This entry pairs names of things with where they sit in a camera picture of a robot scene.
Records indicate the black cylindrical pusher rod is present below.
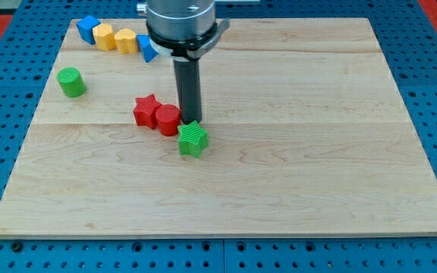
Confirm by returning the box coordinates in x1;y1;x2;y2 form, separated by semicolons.
173;61;202;124

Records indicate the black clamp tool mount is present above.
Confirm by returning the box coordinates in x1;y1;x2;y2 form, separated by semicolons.
146;18;230;62

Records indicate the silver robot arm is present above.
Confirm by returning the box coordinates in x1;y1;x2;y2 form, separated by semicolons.
137;0;230;124

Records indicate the red star block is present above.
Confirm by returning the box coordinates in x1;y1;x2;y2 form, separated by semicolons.
133;94;162;130

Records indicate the green star block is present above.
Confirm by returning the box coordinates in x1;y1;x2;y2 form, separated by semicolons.
178;121;208;158

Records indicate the blue triangle block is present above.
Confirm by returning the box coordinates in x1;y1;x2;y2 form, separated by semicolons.
137;34;159;63

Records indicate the red cylinder block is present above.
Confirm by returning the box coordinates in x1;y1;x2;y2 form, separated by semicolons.
156;104;181;137

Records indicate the yellow heart block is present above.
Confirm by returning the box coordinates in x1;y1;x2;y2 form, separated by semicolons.
114;28;139;55

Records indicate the yellow hexagon block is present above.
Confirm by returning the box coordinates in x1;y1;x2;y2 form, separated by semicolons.
93;24;117;51

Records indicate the blue cube block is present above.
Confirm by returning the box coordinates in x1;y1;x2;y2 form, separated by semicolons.
77;15;101;45

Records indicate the green cylinder block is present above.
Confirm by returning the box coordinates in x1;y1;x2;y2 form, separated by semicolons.
57;67;86;98

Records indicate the wooden board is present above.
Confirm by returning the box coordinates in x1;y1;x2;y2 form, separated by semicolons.
0;17;437;240

